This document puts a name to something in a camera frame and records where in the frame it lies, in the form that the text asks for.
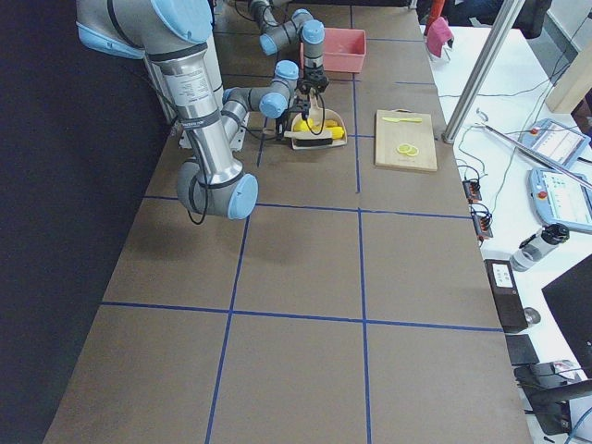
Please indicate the black monitor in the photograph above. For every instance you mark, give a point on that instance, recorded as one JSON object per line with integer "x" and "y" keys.
{"x": 568, "y": 298}

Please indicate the black box device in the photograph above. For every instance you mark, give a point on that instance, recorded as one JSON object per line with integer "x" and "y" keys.
{"x": 505, "y": 295}

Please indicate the beige plastic dustpan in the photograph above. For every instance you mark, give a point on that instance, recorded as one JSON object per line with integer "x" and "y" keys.
{"x": 323, "y": 117}

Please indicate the magenta cloth on rack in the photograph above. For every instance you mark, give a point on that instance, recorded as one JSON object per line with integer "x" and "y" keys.
{"x": 439, "y": 37}

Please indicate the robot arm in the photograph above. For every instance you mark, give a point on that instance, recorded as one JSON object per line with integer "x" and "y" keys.
{"x": 174, "y": 35}
{"x": 302, "y": 28}

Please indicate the orange connector board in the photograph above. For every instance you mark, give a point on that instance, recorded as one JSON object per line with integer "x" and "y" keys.
{"x": 482, "y": 220}
{"x": 472, "y": 190}

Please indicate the yellow plastic knife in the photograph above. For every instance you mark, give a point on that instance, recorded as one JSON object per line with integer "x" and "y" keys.
{"x": 402, "y": 119}

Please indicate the beige hand brush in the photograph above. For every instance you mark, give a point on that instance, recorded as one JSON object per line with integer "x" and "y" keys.
{"x": 304, "y": 140}

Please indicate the blue teach pendant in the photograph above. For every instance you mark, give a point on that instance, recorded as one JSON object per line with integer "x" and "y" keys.
{"x": 555, "y": 141}
{"x": 559, "y": 199}

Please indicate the wooden cutting board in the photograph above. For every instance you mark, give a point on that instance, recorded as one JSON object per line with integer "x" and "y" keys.
{"x": 388, "y": 136}

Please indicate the aluminium frame post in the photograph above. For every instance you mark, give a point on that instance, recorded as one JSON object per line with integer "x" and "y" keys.
{"x": 508, "y": 13}

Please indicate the clear water bottle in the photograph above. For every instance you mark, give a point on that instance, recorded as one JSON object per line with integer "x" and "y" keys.
{"x": 537, "y": 246}

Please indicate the pink plastic bin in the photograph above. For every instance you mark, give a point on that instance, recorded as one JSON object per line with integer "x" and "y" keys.
{"x": 344, "y": 50}

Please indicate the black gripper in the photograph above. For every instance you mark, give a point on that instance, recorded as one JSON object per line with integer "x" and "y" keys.
{"x": 315, "y": 75}
{"x": 302, "y": 102}

